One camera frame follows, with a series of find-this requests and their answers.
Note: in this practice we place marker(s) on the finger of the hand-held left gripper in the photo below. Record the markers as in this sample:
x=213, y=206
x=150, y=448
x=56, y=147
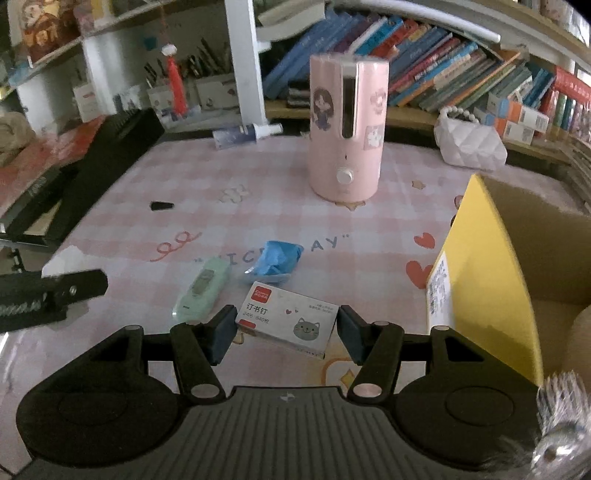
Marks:
x=78, y=286

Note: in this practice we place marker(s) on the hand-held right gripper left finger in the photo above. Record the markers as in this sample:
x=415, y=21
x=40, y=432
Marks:
x=221, y=339

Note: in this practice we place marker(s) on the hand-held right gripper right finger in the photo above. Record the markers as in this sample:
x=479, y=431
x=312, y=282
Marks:
x=353, y=337

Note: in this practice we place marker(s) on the white staple box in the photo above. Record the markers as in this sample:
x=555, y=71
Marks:
x=286, y=318

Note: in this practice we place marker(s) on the yellow cardboard box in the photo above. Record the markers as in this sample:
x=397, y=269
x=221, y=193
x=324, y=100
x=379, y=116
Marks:
x=480, y=267

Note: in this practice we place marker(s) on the mint green stapler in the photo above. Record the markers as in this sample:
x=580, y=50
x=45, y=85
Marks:
x=201, y=288

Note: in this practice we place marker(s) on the blue crumpled plastic bag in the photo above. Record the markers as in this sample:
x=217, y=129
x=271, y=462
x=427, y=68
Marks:
x=274, y=258

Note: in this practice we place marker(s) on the small black cap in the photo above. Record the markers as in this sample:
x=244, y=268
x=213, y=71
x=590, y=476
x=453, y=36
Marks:
x=162, y=206

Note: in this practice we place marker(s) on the long black case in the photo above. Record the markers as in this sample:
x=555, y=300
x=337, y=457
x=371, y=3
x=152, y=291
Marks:
x=101, y=166

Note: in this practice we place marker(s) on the pink checked tablecloth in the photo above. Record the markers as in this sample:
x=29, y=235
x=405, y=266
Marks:
x=258, y=212

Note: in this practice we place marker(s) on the red flat box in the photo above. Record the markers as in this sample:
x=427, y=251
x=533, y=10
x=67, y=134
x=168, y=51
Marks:
x=46, y=157

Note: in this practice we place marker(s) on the beige cloth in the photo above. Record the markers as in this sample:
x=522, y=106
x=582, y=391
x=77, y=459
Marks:
x=14, y=138

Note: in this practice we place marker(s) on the white box with red label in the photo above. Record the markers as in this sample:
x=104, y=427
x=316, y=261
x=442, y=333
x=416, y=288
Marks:
x=86, y=104

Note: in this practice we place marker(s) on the pink cylindrical humidifier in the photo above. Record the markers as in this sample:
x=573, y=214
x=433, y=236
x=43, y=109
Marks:
x=346, y=152

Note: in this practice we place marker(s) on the small white pen holder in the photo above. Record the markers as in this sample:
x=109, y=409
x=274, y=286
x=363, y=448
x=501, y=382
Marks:
x=161, y=101

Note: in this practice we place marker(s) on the small spray bottle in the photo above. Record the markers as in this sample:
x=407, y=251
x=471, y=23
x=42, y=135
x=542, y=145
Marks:
x=240, y=134

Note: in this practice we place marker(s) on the white quilted tissue box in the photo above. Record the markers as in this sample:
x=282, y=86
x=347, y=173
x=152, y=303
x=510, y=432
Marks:
x=471, y=145

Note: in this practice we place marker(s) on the red tassel ornament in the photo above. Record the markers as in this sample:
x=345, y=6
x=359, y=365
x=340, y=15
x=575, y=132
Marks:
x=178, y=78

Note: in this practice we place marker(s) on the wide white pen holder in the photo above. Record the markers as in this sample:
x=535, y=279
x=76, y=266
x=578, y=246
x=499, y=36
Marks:
x=214, y=92

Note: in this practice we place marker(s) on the fortune god paper figure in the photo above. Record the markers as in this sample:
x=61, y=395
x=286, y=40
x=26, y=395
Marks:
x=44, y=27

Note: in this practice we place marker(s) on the small orange white box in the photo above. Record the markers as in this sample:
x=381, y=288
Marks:
x=517, y=131

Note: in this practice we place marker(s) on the large orange white box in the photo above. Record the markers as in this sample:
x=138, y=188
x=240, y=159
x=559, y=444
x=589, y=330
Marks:
x=519, y=113

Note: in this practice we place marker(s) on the row of leaning books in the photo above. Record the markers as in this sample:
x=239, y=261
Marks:
x=415, y=64

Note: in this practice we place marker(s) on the row of red books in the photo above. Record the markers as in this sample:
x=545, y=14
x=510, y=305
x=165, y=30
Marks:
x=572, y=101

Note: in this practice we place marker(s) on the rolled white paper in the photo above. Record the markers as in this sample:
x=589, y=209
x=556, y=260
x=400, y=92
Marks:
x=291, y=18

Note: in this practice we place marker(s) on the white shelf post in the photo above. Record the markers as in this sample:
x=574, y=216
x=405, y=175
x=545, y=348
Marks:
x=247, y=69

